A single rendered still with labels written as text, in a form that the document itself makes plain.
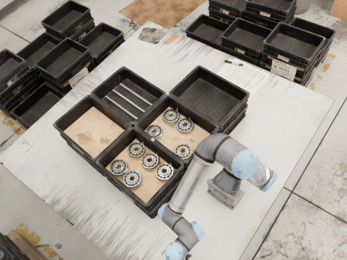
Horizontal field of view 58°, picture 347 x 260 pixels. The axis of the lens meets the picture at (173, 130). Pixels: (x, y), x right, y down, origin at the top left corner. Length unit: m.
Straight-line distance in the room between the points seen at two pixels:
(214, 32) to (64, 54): 1.45
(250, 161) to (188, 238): 0.41
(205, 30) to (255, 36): 0.53
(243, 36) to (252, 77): 0.85
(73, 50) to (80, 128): 1.21
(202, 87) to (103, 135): 0.70
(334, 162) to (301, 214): 0.55
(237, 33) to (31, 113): 2.01
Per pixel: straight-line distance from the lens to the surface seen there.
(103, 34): 3.34
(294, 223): 2.60
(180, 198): 1.37
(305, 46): 2.93
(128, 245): 1.81
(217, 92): 2.05
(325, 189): 2.76
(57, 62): 3.06
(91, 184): 1.99
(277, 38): 2.96
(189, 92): 2.06
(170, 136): 1.87
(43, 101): 3.12
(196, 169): 1.32
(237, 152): 1.22
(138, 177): 1.75
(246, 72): 2.35
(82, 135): 2.02
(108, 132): 1.97
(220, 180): 1.69
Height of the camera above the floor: 2.41
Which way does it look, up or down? 57 degrees down
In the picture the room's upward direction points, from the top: 10 degrees counter-clockwise
